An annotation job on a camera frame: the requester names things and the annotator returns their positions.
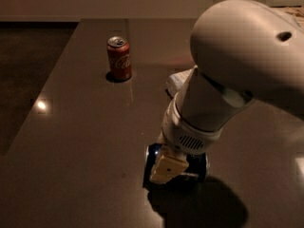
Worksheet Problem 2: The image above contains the clear plastic water bottle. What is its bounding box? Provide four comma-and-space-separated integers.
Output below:
166, 69, 191, 97

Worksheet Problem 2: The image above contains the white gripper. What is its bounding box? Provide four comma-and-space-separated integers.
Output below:
149, 100, 221, 184

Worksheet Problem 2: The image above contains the red coca-cola can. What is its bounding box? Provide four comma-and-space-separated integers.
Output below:
107, 36, 132, 82

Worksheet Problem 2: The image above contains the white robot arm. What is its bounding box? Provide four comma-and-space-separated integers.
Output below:
143, 0, 304, 184

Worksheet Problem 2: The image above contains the blue pepsi can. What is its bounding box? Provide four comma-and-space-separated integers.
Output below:
142, 143, 210, 189

